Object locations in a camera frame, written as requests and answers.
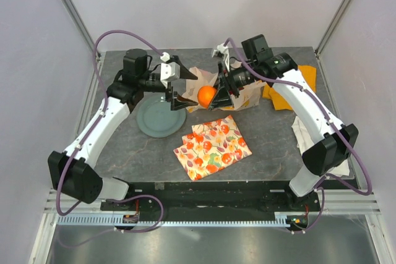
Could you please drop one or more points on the right aluminium frame post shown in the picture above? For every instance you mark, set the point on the right aluminium frame post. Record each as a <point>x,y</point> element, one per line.
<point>334,23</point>

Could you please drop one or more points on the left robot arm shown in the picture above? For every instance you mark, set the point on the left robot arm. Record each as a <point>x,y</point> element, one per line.
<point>72,171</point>

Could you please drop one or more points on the fake orange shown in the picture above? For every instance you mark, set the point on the fake orange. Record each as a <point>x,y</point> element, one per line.
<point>205,95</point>

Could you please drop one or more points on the floral folded cloth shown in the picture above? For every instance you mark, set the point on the floral folded cloth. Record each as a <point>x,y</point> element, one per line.
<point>211,147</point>

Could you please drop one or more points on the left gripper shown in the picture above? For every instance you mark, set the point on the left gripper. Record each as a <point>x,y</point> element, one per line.
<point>178,102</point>

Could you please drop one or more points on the orange folded cloth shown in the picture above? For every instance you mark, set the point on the orange folded cloth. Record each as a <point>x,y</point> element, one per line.
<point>279,103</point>

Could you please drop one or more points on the white folded cloth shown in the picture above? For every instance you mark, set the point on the white folded cloth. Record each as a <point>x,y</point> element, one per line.
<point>304,142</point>

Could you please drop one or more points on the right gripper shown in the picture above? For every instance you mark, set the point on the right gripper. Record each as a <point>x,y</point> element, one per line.
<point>222,97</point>

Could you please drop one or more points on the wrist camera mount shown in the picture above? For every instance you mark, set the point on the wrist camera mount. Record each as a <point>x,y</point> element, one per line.
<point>169,68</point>
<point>222,51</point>

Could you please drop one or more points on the grey green plate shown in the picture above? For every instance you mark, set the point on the grey green plate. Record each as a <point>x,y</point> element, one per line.
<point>156,119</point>

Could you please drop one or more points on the white slotted cable duct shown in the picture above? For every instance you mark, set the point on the white slotted cable duct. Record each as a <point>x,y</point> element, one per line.
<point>96,219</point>

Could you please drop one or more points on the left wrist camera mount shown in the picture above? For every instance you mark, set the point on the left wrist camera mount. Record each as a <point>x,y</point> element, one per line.
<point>169,68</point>

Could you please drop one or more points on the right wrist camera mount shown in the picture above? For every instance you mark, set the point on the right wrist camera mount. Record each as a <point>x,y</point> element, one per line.
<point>222,51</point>

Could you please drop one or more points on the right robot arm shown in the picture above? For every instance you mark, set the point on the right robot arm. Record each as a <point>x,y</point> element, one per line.
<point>332,139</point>

